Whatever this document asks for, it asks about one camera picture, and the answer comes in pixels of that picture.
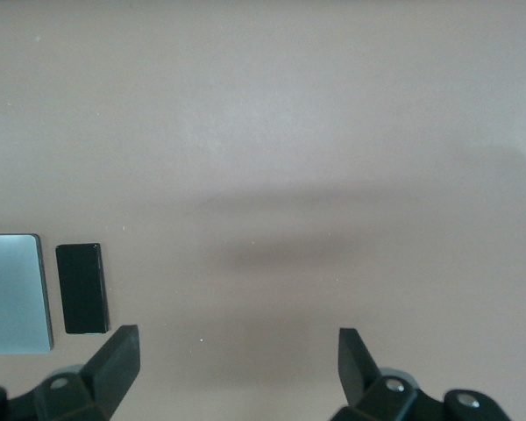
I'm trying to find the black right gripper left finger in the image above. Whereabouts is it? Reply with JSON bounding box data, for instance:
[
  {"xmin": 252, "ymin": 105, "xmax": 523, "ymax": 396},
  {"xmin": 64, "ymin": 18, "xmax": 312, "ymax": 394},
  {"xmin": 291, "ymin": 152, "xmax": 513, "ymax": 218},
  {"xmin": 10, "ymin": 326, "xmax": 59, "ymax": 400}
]
[{"xmin": 32, "ymin": 324, "xmax": 141, "ymax": 421}]

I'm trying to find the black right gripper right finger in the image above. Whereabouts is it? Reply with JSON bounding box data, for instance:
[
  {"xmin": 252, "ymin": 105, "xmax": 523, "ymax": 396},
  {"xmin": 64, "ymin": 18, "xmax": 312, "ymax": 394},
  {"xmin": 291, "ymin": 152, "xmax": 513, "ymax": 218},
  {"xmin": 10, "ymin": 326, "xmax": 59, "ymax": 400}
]
[{"xmin": 331, "ymin": 326, "xmax": 426, "ymax": 421}]

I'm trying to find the black smartphone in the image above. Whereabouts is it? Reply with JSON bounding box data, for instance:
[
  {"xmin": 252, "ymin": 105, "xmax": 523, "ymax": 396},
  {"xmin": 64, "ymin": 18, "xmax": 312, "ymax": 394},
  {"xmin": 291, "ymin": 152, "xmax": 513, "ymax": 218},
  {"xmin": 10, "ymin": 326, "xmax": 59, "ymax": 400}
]
[{"xmin": 54, "ymin": 242, "xmax": 111, "ymax": 336}]

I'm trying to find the silver closed laptop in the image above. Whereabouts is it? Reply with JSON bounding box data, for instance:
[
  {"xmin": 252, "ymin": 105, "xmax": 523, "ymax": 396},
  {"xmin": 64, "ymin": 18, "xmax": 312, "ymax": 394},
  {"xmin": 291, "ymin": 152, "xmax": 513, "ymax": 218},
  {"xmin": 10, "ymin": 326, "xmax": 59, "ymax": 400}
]
[{"xmin": 0, "ymin": 233, "xmax": 54, "ymax": 355}]

